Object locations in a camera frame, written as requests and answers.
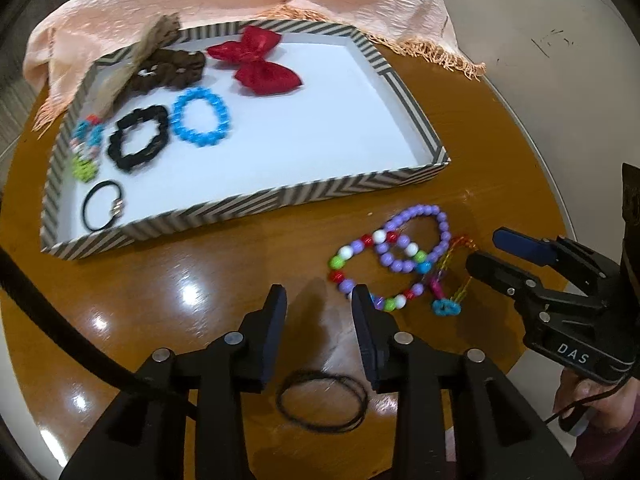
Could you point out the red satin bow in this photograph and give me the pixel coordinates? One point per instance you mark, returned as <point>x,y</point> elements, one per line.
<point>249,55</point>

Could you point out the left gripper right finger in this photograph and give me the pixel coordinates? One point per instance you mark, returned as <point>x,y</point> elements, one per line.
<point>375,331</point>

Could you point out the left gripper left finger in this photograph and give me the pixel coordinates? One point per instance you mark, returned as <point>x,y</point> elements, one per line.
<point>262,330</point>

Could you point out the leopard print bow scrunchie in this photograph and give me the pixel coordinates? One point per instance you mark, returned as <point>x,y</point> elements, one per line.
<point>158,33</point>

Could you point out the striped white tray box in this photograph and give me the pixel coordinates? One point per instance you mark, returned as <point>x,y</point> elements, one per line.
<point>352,127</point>

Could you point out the black scrunchie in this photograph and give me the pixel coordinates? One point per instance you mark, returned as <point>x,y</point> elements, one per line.
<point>130,162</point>

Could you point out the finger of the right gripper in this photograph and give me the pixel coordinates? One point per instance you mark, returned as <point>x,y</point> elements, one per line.
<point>509,280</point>
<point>539,252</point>

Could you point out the brown scrunchie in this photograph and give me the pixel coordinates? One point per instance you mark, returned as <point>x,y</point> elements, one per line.
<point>173,69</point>

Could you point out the right hand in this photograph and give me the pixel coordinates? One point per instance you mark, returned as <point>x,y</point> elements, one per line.
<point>611,414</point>

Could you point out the pink fringed blanket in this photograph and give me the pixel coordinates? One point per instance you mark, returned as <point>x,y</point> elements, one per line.
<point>62,47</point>

